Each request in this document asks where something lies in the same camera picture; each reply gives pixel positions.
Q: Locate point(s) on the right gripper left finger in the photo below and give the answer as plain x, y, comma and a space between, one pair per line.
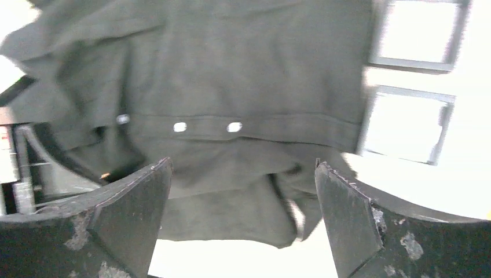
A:
108, 232

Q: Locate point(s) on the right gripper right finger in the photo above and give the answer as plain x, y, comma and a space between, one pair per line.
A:
372, 233

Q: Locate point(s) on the black square box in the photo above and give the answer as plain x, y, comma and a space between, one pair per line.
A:
418, 36
405, 124

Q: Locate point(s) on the black button shirt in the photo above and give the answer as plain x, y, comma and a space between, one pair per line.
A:
242, 96

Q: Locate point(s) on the black square box far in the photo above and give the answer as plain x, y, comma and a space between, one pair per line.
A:
418, 36

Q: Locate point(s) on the black square box near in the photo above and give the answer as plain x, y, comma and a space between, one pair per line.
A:
405, 124

